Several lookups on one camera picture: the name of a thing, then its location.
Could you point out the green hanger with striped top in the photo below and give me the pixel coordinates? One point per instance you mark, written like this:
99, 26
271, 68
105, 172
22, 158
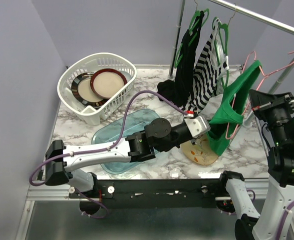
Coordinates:
221, 44

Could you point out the green hanger with black top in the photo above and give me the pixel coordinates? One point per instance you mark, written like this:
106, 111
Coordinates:
192, 30

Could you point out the black white striped tank top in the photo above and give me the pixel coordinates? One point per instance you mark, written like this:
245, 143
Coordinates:
209, 76

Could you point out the white plastic dish basket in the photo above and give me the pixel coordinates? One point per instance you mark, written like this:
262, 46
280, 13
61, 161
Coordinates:
93, 63

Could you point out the green tank top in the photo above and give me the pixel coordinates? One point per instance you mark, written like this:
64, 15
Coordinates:
229, 114

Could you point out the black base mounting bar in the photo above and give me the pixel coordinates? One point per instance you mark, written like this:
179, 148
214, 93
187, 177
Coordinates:
159, 193

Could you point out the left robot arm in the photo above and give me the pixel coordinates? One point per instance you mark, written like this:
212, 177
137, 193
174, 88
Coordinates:
65, 163

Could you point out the pink wire hanger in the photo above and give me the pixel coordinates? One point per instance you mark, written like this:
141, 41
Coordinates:
265, 76

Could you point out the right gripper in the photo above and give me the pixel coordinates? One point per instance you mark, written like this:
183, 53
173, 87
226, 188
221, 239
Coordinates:
260, 99

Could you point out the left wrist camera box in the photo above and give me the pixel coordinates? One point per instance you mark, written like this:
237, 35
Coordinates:
196, 123

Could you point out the black rimmed plate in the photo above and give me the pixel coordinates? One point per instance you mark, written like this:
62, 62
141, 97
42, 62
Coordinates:
81, 90

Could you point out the red rimmed plate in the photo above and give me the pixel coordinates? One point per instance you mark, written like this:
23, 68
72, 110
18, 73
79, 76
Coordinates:
107, 82

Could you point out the metal clothes rack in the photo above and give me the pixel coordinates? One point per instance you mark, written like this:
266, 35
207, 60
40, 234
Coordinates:
248, 13

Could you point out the beige bird pattern plate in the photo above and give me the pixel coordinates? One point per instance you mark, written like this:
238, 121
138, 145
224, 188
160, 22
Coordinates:
200, 152

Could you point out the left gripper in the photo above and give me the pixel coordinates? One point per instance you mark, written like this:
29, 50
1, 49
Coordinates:
194, 140

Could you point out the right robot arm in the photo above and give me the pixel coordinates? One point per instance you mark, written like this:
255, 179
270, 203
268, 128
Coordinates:
274, 220

